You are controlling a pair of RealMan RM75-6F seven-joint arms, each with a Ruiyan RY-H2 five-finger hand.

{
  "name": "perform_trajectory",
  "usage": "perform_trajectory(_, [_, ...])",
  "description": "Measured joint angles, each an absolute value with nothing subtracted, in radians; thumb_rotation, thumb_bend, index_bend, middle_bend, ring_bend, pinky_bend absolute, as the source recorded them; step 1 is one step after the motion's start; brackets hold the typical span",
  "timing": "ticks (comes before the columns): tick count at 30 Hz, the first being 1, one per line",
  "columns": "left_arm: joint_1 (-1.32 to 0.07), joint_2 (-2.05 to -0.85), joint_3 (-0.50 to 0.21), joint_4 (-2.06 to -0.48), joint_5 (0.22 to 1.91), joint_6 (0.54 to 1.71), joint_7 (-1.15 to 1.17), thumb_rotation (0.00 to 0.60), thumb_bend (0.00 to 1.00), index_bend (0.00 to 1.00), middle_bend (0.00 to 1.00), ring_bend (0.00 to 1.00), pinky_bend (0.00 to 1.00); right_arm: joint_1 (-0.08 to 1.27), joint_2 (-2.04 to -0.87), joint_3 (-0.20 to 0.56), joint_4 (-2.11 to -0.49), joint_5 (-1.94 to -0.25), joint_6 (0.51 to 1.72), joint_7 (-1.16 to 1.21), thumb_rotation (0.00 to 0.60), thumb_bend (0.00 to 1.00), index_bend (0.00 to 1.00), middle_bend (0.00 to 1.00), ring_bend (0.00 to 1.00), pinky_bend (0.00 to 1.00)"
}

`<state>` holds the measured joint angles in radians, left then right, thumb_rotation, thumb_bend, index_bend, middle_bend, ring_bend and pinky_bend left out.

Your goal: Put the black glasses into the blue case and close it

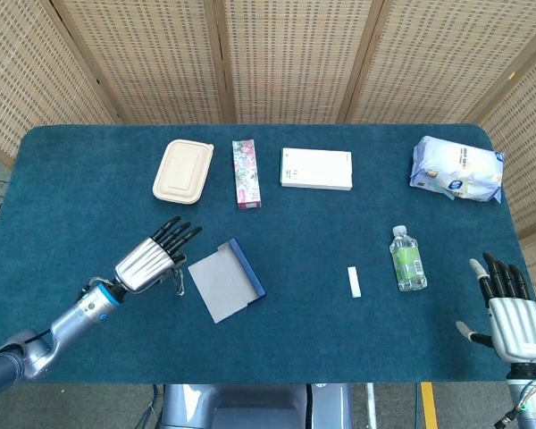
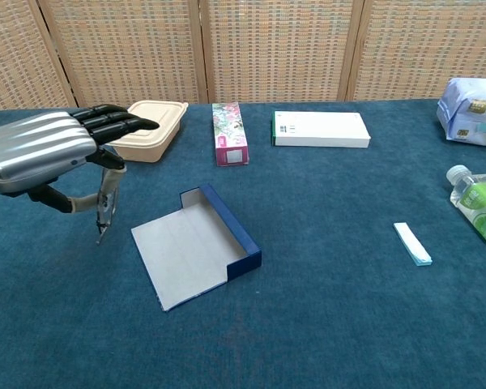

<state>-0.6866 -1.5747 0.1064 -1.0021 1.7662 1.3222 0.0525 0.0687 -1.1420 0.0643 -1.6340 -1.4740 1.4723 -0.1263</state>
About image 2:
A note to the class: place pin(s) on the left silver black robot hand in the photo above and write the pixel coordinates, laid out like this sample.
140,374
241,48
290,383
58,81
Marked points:
36,146

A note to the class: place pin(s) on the thin-framed eyeglasses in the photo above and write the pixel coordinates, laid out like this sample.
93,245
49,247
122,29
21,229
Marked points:
105,206

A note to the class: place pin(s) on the dark blue glasses case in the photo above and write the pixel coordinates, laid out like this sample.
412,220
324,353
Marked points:
190,251

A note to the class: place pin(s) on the beige lidded lunch box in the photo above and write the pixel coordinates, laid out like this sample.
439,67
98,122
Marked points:
150,139

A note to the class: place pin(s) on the pink floral carton box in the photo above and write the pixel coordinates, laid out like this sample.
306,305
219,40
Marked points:
228,133

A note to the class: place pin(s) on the woven bamboo folding screen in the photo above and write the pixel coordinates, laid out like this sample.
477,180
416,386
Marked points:
275,48

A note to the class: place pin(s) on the flat white cardboard box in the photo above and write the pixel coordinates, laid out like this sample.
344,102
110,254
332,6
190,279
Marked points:
320,129

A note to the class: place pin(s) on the blue carpet table cloth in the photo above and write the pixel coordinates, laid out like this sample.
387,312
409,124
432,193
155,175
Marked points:
308,308

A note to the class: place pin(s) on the small white paper pack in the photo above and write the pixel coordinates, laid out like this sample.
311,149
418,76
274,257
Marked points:
412,244

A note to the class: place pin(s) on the pale blue wipes pack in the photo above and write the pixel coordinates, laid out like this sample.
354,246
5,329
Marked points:
470,113

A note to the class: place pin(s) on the clear green label water bottle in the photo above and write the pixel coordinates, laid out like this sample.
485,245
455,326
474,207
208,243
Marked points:
478,206

